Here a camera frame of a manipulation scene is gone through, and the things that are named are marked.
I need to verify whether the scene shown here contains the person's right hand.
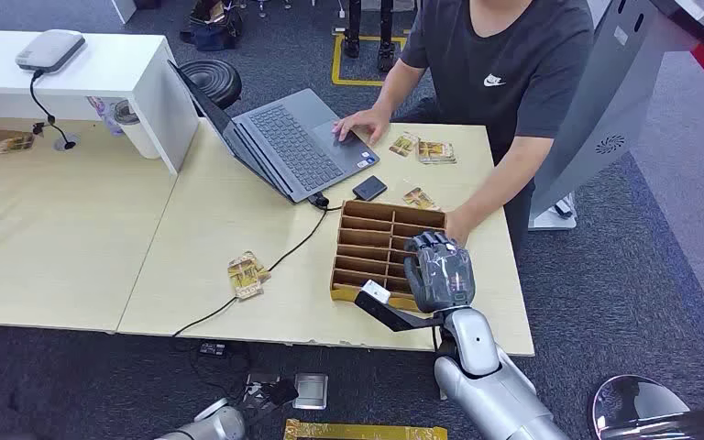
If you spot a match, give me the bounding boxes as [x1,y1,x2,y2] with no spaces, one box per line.
[332,107,392,147]

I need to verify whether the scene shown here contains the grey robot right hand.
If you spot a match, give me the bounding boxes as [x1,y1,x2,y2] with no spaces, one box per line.
[403,231,477,314]

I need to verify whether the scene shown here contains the person's left hand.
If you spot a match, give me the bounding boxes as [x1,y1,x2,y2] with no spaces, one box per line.
[444,207,473,248]

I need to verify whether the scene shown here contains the small black card reader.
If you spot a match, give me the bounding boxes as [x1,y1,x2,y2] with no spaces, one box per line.
[351,175,389,203]

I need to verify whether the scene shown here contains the wooden slotted card organizer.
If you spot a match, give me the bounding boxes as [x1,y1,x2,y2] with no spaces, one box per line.
[329,199,447,312]

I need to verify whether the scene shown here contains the person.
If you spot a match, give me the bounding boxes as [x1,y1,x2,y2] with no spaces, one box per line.
[332,0,597,257]

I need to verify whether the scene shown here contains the grey laptop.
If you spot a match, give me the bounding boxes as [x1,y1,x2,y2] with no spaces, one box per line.
[166,59,381,204]

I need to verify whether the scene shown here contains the black robot leg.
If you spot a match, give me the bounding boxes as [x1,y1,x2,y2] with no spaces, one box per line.
[343,0,364,61]
[377,0,398,73]

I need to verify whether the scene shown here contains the black round stool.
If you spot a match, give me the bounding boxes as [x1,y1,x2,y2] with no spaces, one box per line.
[179,58,244,114]

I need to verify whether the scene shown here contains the yellow tape strip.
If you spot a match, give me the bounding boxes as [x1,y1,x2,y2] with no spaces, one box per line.
[283,418,449,440]

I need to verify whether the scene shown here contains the silver floor socket box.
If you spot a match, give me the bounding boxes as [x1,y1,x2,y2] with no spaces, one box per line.
[291,372,330,411]

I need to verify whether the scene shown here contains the black bag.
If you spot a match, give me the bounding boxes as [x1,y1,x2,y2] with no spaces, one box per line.
[179,0,245,53]

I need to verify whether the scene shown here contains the grey gate kiosk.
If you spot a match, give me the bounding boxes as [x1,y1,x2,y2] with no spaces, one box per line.
[527,0,704,233]

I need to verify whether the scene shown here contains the white cylindrical bin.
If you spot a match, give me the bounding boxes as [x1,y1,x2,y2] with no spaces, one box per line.
[112,98,162,161]

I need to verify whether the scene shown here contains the chrome stool base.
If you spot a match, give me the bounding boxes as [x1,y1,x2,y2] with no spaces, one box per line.
[591,374,704,440]

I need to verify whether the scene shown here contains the white desk shelf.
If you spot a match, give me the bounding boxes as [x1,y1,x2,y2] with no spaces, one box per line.
[0,28,200,177]

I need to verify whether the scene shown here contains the grey flat box device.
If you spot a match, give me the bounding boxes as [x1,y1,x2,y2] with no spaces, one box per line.
[15,28,86,74]

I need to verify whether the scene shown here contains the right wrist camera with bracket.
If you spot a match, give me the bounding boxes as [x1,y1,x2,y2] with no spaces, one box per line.
[354,279,446,334]

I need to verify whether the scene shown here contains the black laptop power cable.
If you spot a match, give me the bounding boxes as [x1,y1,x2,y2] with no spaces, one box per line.
[171,192,345,339]

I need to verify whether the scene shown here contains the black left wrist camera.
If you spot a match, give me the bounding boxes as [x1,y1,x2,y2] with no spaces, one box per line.
[243,379,301,422]

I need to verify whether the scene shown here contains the black device cable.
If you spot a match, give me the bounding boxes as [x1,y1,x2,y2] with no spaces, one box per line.
[28,70,78,151]

